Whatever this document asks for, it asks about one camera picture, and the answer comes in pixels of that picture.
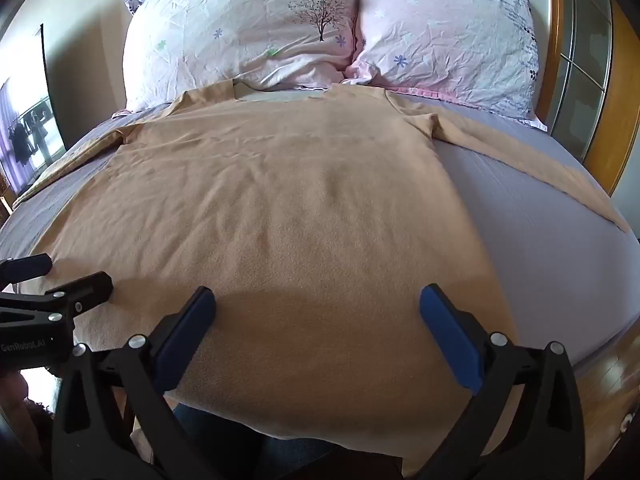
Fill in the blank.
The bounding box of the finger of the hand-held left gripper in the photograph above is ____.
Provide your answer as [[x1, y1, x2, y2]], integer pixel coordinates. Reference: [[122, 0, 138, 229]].
[[0, 254, 53, 286], [0, 271, 114, 331]]

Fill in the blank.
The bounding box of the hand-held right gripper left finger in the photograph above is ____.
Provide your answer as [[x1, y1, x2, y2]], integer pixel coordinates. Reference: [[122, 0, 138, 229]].
[[51, 286, 224, 480]]

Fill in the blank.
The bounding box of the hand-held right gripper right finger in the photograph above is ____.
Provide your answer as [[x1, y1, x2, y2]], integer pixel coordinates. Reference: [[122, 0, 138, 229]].
[[411, 283, 586, 480]]

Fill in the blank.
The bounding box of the tan long-sleeved shirt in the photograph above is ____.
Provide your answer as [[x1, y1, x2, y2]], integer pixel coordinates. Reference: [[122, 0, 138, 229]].
[[14, 81, 632, 478]]

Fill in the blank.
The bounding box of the person's left hand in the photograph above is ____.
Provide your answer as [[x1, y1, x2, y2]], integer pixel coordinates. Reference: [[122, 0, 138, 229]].
[[0, 370, 38, 441]]

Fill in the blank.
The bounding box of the grey bed sheet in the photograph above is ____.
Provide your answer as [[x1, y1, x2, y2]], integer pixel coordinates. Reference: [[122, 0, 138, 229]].
[[0, 92, 638, 368]]

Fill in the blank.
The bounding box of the window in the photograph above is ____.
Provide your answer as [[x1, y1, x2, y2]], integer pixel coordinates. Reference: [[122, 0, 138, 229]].
[[0, 25, 68, 196]]

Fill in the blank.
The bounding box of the wooden glass-panel door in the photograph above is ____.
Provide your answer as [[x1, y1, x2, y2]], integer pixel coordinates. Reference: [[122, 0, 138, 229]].
[[547, 0, 640, 196]]

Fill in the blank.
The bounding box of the pink floral pillow with tree print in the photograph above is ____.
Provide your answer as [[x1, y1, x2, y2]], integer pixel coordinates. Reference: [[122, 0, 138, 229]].
[[122, 0, 362, 113]]

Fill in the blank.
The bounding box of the wooden headboard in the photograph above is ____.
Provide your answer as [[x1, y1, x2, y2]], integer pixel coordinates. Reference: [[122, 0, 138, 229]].
[[452, 0, 640, 196]]

